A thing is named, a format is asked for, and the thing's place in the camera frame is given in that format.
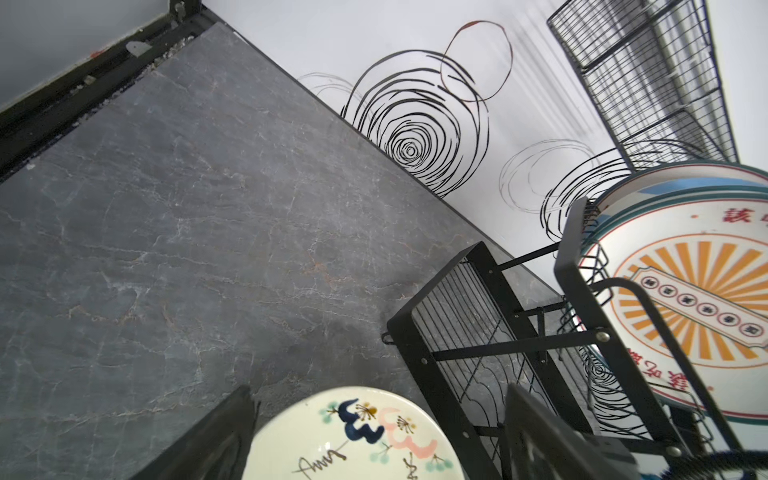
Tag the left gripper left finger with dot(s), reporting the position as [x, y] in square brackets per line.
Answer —
[216, 447]

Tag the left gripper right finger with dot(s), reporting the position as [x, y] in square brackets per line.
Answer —
[542, 445]

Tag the black wire dish rack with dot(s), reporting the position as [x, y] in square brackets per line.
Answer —
[601, 357]

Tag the cream floral plate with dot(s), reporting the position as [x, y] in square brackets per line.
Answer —
[352, 433]

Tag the orange sunburst plate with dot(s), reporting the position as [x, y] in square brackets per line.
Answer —
[702, 260]

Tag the white plate black flower outline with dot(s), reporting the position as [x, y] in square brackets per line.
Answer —
[665, 180]

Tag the black wire wall basket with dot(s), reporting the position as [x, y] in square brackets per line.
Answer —
[650, 70]

